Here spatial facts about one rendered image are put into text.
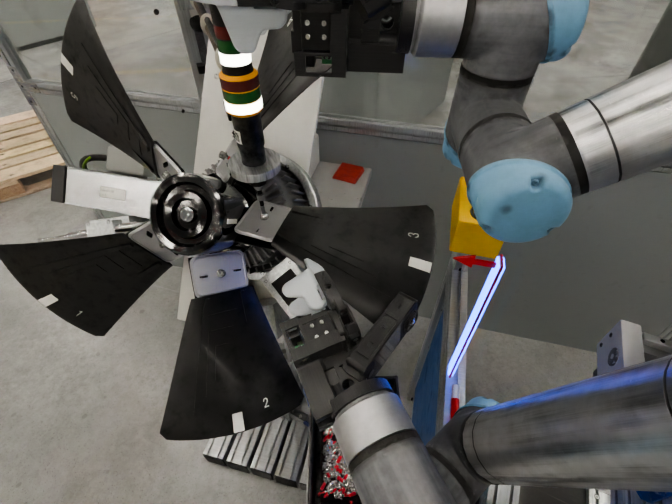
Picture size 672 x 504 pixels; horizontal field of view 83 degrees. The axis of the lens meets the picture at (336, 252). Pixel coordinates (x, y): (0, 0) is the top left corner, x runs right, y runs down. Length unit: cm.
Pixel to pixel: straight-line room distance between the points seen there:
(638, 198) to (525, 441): 116
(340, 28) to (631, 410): 37
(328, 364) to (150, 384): 152
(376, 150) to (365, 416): 102
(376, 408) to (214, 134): 68
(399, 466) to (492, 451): 10
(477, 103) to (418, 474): 36
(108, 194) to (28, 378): 143
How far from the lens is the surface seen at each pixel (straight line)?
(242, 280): 65
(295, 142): 82
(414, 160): 130
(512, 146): 37
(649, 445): 30
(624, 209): 149
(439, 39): 42
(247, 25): 43
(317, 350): 42
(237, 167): 52
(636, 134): 37
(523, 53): 44
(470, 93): 45
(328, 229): 57
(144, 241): 69
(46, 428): 203
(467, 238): 83
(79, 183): 93
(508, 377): 190
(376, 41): 44
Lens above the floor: 158
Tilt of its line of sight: 46 degrees down
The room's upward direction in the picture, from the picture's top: straight up
